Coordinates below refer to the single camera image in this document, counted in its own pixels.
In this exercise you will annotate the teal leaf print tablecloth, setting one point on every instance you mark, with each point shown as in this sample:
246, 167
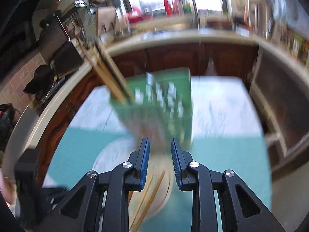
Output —
217, 125

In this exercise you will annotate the round leaf print plate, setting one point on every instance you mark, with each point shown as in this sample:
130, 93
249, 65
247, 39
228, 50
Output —
113, 154

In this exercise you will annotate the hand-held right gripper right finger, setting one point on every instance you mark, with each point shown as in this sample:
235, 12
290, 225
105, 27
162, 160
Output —
175, 164

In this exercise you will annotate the green plastic utensil holder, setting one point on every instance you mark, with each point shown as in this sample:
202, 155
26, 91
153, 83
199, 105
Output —
178, 89

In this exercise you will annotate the white countertop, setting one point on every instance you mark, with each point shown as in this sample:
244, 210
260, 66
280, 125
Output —
36, 125

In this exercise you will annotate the red bottle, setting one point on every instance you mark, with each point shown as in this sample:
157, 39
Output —
167, 4

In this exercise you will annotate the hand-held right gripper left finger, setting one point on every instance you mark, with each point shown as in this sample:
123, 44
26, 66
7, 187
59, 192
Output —
144, 164

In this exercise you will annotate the red bowl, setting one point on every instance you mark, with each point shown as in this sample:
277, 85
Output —
135, 15

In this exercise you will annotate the person's left hand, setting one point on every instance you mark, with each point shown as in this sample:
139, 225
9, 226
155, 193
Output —
6, 188

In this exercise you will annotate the brown wooden chopstick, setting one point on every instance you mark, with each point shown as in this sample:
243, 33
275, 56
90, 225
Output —
152, 195

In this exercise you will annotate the green bottle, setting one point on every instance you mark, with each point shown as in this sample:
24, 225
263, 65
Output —
187, 2

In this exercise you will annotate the black stove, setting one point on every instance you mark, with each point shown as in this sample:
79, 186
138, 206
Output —
65, 53

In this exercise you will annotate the dark brown chopstick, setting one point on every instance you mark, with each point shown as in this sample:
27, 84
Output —
120, 77

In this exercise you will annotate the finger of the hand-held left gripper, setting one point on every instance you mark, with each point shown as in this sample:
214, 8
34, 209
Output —
54, 194

